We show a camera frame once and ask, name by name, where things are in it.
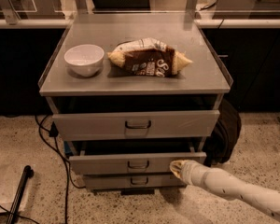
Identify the grey top drawer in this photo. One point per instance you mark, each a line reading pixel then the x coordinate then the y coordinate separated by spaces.
pixel 135 125

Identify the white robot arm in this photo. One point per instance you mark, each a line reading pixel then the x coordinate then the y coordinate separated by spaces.
pixel 227 186

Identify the white ceramic bowl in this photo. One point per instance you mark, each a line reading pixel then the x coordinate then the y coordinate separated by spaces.
pixel 85 60

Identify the white paper sheet on floor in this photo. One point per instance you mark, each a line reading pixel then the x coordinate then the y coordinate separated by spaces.
pixel 10 177

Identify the grey bottom drawer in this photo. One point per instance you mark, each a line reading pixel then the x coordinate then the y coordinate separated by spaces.
pixel 131 181

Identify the black bag on floor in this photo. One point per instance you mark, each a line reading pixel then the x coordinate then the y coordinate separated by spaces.
pixel 220 144

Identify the black pole on floor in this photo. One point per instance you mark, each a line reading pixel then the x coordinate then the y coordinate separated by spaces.
pixel 26 174

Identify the grey drawer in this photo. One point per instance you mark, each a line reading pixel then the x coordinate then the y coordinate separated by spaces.
pixel 135 125
pixel 121 157
pixel 131 181

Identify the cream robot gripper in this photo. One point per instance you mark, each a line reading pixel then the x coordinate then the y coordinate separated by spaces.
pixel 189 173

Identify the brown white snack bag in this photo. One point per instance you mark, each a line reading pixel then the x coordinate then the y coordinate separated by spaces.
pixel 148 57

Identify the grey metal drawer cabinet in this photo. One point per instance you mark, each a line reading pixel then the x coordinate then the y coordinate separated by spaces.
pixel 199 86

